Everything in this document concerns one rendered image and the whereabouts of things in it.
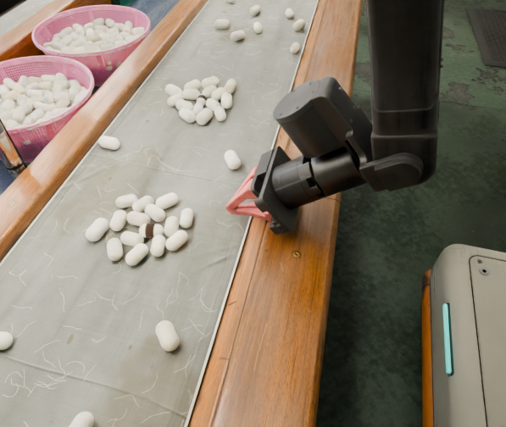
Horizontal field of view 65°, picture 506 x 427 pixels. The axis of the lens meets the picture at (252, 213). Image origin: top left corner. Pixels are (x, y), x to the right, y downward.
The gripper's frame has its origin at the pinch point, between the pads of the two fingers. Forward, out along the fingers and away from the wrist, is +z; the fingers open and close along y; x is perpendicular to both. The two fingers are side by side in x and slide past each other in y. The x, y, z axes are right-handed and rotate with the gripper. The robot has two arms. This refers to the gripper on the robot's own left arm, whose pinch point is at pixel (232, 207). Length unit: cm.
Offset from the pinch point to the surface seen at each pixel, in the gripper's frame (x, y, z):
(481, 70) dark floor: 118, -207, -22
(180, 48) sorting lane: -14, -47, 22
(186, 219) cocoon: -3.4, 3.4, 4.5
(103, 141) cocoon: -15.2, -9.6, 19.6
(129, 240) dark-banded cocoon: -7.2, 8.4, 9.4
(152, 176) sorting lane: -7.6, -5.3, 12.7
